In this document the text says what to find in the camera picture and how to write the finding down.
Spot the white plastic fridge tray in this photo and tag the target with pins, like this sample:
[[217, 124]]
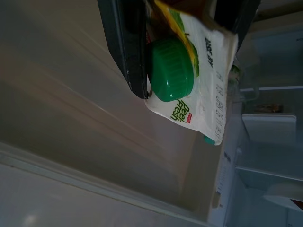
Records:
[[270, 125]]

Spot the white fridge door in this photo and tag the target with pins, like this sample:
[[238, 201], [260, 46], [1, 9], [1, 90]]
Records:
[[71, 94]]

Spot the juice carton with green cap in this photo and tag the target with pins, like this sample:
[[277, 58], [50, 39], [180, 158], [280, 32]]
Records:
[[208, 82]]

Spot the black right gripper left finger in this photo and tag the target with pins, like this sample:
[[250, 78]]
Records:
[[127, 47]]

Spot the grey fridge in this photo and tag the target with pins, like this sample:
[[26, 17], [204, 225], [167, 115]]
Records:
[[272, 160]]

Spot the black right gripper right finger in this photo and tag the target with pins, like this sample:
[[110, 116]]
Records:
[[241, 16]]

